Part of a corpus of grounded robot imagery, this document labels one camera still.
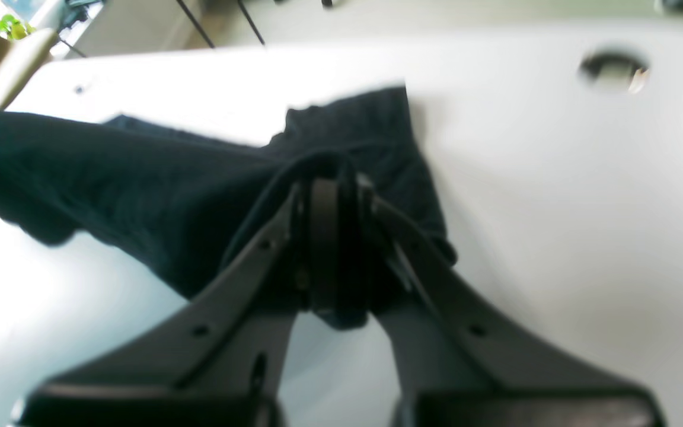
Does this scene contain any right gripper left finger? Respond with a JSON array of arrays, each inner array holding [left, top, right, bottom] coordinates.
[[15, 179, 339, 426]]

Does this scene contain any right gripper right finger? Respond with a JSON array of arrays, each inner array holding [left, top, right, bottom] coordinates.
[[357, 177, 666, 426]]

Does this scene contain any black T-shirt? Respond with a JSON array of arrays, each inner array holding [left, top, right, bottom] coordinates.
[[0, 86, 458, 299]]

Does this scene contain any right silver table grommet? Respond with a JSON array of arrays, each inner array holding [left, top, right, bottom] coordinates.
[[577, 49, 652, 94]]

